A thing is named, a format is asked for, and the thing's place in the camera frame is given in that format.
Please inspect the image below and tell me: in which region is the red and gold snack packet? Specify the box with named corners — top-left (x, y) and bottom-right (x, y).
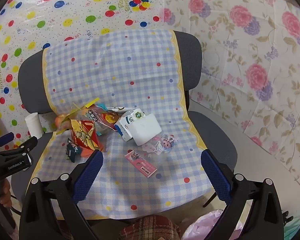
top-left (70, 119), bottom-right (104, 153)

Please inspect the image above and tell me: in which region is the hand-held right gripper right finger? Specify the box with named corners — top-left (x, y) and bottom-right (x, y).
top-left (201, 149), bottom-right (284, 240)

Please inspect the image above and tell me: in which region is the pink card packet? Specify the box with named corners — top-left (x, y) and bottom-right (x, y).
top-left (124, 150), bottom-right (157, 178)

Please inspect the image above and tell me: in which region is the balloon print wall sheet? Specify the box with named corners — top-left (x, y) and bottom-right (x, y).
top-left (0, 0), bottom-right (170, 150)

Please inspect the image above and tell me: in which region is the white and blue milk carton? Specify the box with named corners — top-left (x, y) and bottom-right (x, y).
top-left (114, 109), bottom-right (147, 143)

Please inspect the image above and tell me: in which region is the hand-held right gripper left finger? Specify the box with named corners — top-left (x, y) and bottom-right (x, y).
top-left (19, 149), bottom-right (104, 240)

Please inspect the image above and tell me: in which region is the red apple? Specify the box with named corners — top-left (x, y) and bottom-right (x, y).
top-left (54, 114), bottom-right (70, 130)

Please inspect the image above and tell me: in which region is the small dark teal packet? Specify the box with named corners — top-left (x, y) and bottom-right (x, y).
top-left (66, 138), bottom-right (78, 164)

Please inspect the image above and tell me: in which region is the clear cartoon character packet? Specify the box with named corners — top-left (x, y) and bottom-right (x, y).
top-left (142, 133), bottom-right (180, 160)

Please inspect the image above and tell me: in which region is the white paper roll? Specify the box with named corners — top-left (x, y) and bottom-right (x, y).
top-left (25, 113), bottom-right (43, 138)

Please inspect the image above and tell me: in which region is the blue checkered dotted cloth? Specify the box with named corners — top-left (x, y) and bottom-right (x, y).
top-left (31, 29), bottom-right (208, 220)

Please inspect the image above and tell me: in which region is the grey office chair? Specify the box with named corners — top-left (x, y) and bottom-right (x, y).
top-left (11, 30), bottom-right (238, 233)

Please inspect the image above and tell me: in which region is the person's left hand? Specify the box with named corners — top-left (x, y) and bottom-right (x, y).
top-left (0, 179), bottom-right (12, 207)

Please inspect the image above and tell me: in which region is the plastic lined trash bin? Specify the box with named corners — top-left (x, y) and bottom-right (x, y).
top-left (182, 210), bottom-right (243, 240)

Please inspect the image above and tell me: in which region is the white foam block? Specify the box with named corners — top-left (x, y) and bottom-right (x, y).
top-left (132, 113), bottom-right (162, 146)

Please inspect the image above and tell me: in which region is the floral wall sheet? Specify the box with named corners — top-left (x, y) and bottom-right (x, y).
top-left (162, 0), bottom-right (300, 188)

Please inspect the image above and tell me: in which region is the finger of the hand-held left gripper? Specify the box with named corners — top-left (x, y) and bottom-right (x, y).
top-left (0, 133), bottom-right (15, 153)
top-left (0, 136), bottom-right (38, 158)

